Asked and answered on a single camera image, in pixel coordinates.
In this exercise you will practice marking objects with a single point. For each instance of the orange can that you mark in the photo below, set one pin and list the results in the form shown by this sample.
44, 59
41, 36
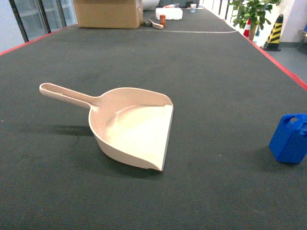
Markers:
162, 19

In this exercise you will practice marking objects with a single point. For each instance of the white foam block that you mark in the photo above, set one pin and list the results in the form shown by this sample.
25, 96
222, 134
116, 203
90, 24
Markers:
169, 13

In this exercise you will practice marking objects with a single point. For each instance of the wooden handled brush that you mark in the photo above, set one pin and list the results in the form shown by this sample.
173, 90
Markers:
156, 25

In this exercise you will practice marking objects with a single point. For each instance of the large cardboard box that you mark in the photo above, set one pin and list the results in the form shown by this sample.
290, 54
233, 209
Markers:
118, 14

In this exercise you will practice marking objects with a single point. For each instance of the green potted plant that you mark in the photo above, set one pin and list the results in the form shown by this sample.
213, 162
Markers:
253, 10

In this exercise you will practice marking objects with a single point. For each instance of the beige plastic dustpan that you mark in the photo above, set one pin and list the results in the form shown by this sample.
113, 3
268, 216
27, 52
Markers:
131, 125

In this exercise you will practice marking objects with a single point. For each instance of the yellow black traffic post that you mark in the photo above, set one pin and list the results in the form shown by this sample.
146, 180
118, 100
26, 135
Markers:
273, 40

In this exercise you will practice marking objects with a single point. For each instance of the blue plastic block part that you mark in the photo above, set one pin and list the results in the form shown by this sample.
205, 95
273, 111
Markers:
289, 142

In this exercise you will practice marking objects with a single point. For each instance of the red white traffic cone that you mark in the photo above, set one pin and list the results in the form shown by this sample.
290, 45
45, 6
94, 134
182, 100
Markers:
247, 29

